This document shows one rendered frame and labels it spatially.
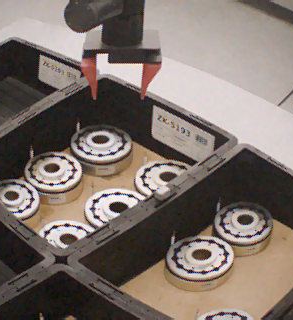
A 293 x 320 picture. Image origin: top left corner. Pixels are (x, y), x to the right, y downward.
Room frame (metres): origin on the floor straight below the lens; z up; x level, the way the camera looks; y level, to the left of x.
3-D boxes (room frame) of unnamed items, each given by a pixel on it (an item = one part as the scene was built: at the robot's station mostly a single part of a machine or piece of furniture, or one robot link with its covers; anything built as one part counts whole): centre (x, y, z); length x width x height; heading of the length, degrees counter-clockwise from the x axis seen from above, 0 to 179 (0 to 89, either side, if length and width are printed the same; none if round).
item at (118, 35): (0.98, 0.04, 1.18); 0.10 x 0.07 x 0.07; 94
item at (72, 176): (1.07, 0.15, 0.86); 0.10 x 0.10 x 0.01
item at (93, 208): (0.99, 0.04, 0.86); 0.10 x 0.10 x 0.01
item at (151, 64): (0.98, 0.02, 1.10); 0.07 x 0.07 x 0.09; 4
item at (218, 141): (1.03, 0.09, 0.87); 0.40 x 0.30 x 0.11; 140
